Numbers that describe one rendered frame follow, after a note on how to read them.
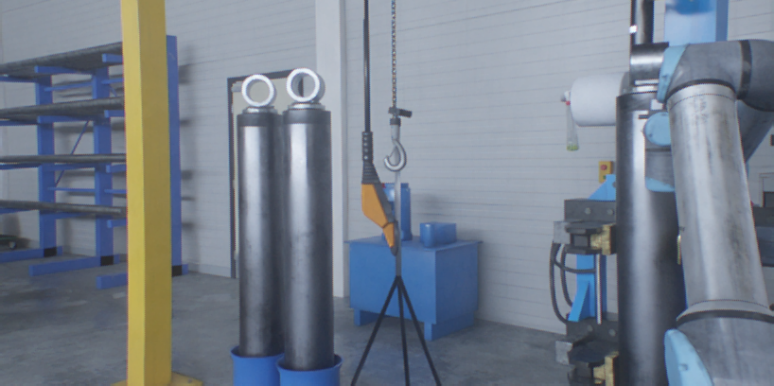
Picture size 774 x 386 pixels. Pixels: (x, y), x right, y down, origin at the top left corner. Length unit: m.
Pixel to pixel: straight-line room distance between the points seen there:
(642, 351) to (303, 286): 1.33
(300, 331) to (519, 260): 2.50
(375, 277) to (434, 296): 0.54
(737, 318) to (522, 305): 3.95
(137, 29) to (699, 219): 3.16
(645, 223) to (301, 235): 1.35
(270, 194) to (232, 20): 4.44
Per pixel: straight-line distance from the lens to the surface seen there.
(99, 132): 8.73
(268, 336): 3.15
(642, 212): 2.44
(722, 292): 1.22
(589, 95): 3.46
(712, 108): 1.39
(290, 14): 6.65
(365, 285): 4.96
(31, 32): 11.20
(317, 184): 2.81
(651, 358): 2.53
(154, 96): 3.87
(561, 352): 2.80
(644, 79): 2.51
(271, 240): 3.07
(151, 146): 3.84
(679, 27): 2.95
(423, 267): 4.60
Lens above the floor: 1.26
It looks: 1 degrees down
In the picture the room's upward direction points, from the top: 1 degrees counter-clockwise
